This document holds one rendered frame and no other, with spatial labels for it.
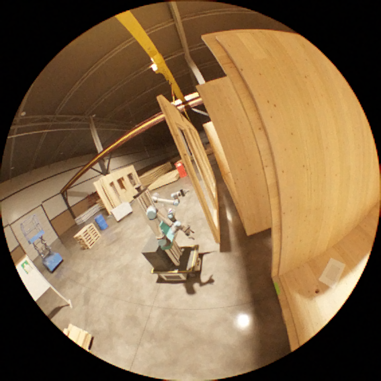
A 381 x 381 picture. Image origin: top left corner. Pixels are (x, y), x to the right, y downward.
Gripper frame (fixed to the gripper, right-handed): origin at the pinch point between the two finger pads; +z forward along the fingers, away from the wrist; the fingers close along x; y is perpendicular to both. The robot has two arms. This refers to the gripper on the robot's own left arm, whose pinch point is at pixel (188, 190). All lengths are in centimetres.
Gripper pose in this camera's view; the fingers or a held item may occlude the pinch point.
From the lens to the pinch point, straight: 220.5
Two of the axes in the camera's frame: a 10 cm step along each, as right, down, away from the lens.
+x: 3.7, 9.0, 2.4
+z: 9.2, -3.1, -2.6
